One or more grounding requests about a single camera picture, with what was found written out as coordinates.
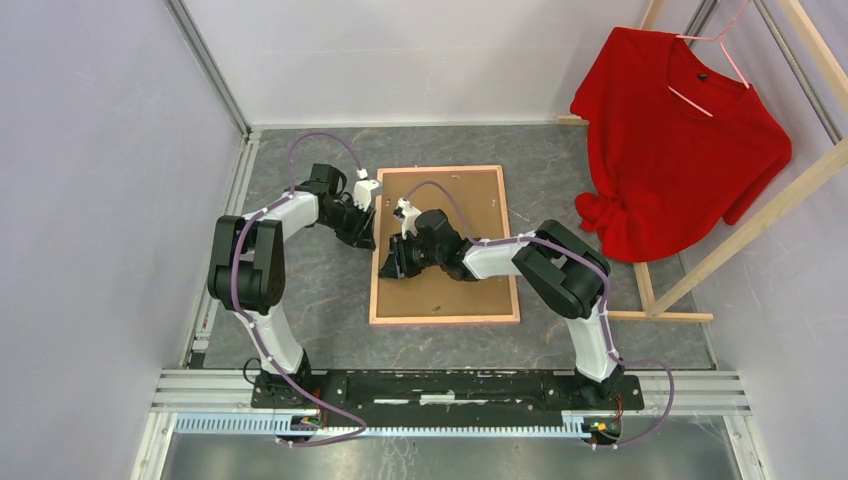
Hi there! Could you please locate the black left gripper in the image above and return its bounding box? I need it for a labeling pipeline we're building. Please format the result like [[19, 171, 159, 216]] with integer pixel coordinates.
[[320, 198, 377, 252]]

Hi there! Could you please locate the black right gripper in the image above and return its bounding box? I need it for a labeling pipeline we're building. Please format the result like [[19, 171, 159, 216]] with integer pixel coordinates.
[[378, 231, 443, 281]]

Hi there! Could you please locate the brown backing board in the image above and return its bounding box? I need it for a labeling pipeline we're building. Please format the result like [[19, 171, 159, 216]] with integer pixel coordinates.
[[374, 170, 517, 319]]

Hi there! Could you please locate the pink wooden picture frame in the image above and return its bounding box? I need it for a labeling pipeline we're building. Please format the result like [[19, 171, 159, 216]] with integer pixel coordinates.
[[368, 164, 522, 327]]

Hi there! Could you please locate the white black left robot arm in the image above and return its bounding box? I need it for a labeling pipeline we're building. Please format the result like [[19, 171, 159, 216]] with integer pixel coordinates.
[[207, 164, 382, 408]]

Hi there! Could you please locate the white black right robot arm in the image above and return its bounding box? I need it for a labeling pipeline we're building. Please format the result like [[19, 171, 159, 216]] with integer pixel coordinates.
[[378, 210, 624, 408]]

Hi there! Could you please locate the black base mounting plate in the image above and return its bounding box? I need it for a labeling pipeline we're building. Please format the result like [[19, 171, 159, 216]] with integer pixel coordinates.
[[250, 369, 645, 429]]

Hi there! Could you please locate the wooden clothes rack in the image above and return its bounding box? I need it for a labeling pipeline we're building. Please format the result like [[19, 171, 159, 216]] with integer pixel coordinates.
[[557, 0, 848, 325]]

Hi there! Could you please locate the red t-shirt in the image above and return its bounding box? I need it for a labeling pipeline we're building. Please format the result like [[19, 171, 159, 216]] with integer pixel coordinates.
[[571, 27, 792, 263]]

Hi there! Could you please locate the pink clothes hanger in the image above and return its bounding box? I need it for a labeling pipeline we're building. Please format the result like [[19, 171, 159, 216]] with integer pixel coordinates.
[[667, 0, 757, 119]]

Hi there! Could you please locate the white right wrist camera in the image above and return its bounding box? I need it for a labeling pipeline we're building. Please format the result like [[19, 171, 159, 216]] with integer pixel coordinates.
[[393, 198, 421, 239]]

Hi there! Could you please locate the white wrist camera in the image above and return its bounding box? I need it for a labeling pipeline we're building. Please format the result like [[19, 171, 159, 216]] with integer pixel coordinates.
[[393, 198, 421, 239], [352, 168, 383, 211]]

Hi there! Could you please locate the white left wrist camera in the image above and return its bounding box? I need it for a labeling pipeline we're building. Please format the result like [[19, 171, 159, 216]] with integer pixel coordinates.
[[352, 168, 383, 211]]

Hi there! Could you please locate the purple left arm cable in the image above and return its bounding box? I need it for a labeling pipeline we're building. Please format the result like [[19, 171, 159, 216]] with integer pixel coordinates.
[[229, 131, 367, 448]]

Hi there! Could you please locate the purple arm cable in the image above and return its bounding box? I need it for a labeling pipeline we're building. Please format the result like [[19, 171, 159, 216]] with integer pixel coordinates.
[[229, 131, 367, 448], [402, 182, 676, 450]]

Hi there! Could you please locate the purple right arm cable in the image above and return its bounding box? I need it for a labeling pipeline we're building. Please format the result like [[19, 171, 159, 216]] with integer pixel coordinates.
[[402, 182, 676, 450]]

